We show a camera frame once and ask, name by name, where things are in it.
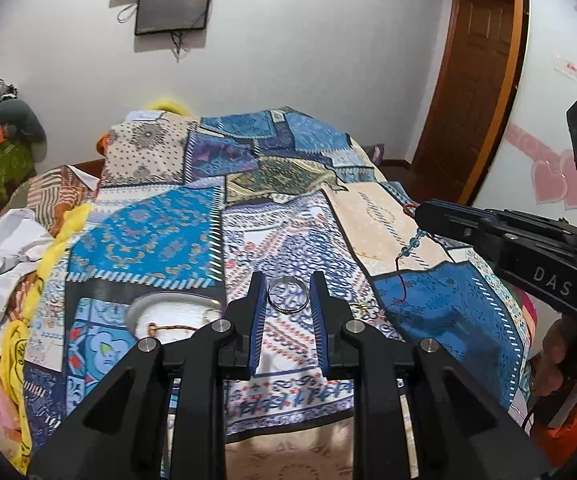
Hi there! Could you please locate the brown wooden door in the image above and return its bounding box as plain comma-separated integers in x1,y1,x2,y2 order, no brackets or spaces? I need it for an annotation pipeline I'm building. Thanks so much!
409,0,527,205

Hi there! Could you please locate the pink heart wall decoration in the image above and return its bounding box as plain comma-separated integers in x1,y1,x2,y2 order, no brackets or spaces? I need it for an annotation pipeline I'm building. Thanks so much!
505,122,577,210

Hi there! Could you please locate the pile of dark clothes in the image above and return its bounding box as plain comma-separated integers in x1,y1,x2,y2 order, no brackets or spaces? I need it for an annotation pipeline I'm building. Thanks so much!
0,78,46,143

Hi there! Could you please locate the yellow cloth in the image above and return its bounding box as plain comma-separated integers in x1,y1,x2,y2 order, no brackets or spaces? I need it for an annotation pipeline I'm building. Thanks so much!
0,204,92,474

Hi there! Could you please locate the silver metal bangle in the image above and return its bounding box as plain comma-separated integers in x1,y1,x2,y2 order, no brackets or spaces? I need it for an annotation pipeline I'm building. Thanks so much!
267,276,310,315

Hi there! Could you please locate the wall-mounted black monitor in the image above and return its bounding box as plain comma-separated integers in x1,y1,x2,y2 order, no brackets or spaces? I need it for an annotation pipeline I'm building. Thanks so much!
134,0,210,36

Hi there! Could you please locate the blue bead red cord bracelet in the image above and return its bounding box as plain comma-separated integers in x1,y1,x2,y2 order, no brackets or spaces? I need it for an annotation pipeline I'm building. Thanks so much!
393,201,430,306

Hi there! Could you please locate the person's hand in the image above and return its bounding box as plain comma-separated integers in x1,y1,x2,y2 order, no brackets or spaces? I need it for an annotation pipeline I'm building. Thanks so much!
533,316,577,396

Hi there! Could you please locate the white foam jewelry tray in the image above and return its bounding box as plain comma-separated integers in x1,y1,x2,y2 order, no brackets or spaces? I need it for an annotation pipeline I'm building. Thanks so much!
125,292,223,344

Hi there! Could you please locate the patchwork patterned bed quilt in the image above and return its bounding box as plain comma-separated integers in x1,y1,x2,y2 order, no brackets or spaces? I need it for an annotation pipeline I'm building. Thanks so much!
24,108,533,453

